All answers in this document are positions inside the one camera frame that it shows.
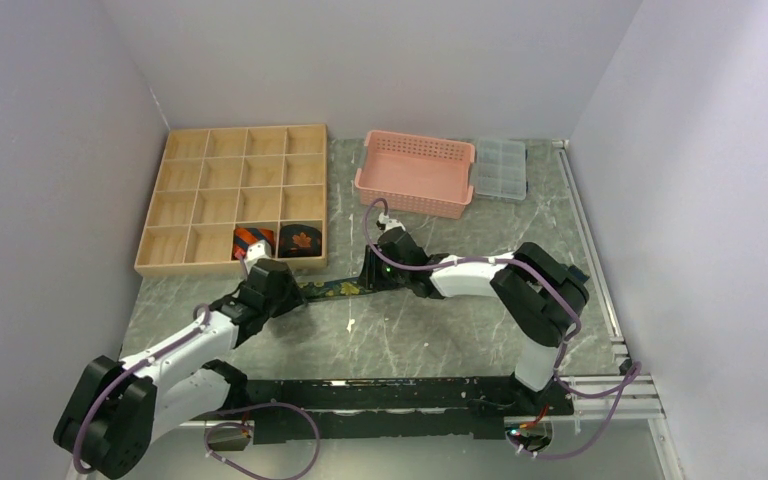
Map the blue yellow floral tie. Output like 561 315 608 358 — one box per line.
298 278 374 302

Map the orange navy striped tie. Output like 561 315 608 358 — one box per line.
231 226 276 260

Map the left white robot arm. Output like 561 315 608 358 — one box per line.
53 259 306 479

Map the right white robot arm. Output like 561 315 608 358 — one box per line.
359 227 590 415

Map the dark rolled tie orange leaf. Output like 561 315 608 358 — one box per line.
278 223 323 258

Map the pink plastic basket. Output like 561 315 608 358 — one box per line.
354 130 476 219

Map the wooden compartment tray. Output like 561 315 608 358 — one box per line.
134 124 328 277

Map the clear plastic organizer box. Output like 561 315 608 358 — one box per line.
470 137 528 201

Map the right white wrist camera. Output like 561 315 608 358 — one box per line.
375 211 405 233

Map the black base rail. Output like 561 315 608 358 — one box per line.
200 376 574 445

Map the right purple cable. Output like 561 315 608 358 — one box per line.
364 198 644 462

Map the aluminium frame rail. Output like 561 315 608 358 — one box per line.
552 139 665 420

